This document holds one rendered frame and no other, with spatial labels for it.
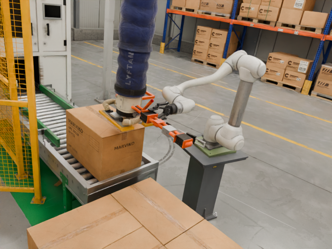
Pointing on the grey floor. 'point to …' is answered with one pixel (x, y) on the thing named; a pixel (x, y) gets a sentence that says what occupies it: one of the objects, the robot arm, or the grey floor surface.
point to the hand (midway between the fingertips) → (151, 113)
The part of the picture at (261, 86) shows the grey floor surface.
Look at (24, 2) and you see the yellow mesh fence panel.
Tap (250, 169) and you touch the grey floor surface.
